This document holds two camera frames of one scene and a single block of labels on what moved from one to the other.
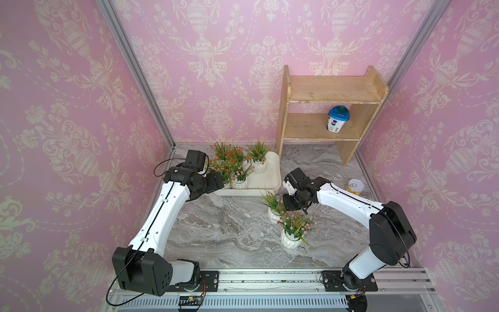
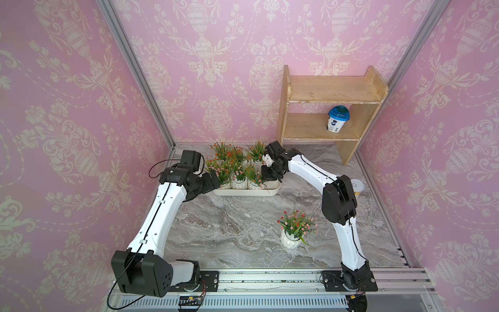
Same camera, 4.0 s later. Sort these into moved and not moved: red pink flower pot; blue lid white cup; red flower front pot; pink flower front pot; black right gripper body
Moved: red pink flower pot; black right gripper body
Not moved: red flower front pot; blue lid white cup; pink flower front pot
